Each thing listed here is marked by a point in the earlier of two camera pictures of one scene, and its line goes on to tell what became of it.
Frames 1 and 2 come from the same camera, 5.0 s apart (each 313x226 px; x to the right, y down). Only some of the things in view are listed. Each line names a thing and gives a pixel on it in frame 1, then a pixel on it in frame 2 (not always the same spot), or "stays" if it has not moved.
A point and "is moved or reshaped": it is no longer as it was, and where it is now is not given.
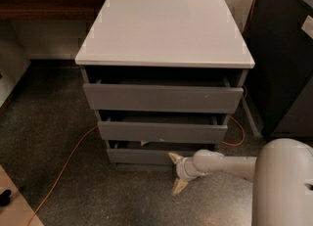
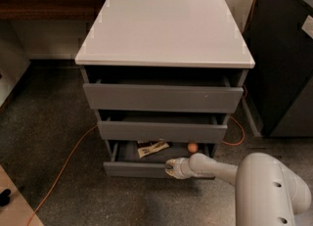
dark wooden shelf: (70, 2) stays
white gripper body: (184, 169) stays
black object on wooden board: (5, 198) stays
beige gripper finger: (179, 186) → (171, 172)
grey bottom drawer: (153, 153) is moved or reshaped
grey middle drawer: (162, 128) stays
